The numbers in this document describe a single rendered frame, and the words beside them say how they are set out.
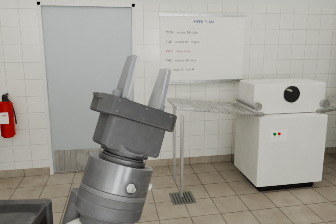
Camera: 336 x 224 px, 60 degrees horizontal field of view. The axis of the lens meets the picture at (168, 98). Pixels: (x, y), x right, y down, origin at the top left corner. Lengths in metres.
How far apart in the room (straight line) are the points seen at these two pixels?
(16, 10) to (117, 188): 3.51
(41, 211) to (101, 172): 0.42
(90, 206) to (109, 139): 0.08
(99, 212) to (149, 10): 3.39
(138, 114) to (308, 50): 4.16
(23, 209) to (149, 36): 3.06
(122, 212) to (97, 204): 0.03
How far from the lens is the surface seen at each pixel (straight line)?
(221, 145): 4.12
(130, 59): 0.40
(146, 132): 0.38
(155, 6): 3.69
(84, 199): 0.39
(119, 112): 0.36
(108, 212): 0.37
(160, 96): 0.41
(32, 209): 0.79
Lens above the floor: 1.61
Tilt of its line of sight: 11 degrees down
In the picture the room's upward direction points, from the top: straight up
